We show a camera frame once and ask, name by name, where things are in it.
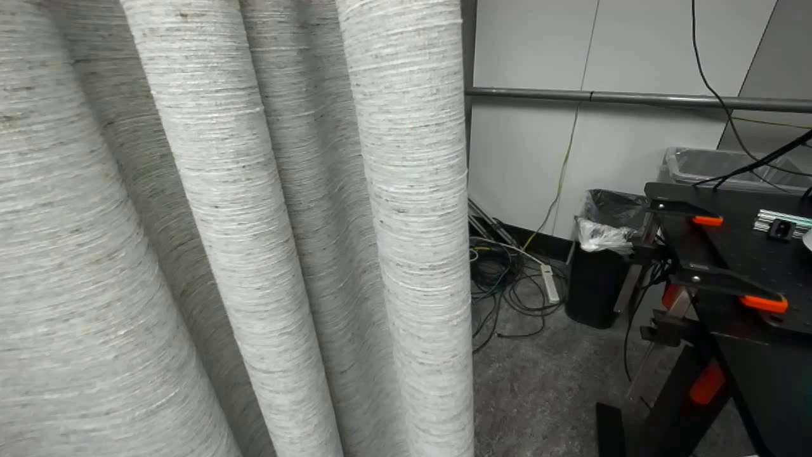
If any grey textured curtain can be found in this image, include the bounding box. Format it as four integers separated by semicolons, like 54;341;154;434
0;0;479;457

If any black table with equipment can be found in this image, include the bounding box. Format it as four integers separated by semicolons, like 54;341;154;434
593;179;812;457

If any black hanging cable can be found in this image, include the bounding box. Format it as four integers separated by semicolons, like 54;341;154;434
688;0;812;193

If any metal wall rail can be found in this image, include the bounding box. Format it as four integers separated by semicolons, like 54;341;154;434
462;85;812;115

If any white power strip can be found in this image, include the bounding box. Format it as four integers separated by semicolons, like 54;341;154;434
535;259;564;307

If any grey plastic bin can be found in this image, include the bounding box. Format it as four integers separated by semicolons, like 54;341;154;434
658;146;812;204

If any white teal device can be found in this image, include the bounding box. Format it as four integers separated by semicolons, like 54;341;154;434
749;207;812;247

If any orange black clamp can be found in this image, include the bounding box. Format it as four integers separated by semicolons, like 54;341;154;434
672;262;793;323
644;199;729;237
639;281;730;411

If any black floor cable tangle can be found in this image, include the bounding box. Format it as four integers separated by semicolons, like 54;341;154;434
466;196;569;355

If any black trash bin with liner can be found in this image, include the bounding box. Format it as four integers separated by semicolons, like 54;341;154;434
564;185;655;332

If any yellow wall cable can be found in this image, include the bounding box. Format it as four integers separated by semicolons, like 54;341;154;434
517;0;606;255

